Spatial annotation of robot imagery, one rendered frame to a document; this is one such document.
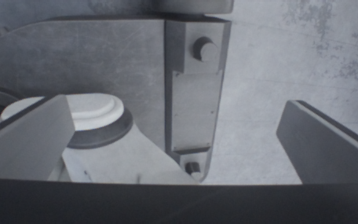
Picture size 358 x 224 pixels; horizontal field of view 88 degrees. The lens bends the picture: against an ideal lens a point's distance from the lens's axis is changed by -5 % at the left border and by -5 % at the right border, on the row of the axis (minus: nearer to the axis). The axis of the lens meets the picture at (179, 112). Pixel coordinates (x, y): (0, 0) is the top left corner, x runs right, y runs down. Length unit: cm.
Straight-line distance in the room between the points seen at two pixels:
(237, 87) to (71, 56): 56
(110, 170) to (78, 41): 28
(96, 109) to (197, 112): 27
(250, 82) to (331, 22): 36
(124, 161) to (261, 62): 61
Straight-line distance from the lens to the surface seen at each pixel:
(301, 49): 88
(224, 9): 47
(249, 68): 76
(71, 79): 50
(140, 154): 32
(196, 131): 56
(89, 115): 35
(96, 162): 33
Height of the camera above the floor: 62
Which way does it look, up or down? 57 degrees down
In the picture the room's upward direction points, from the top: 158 degrees clockwise
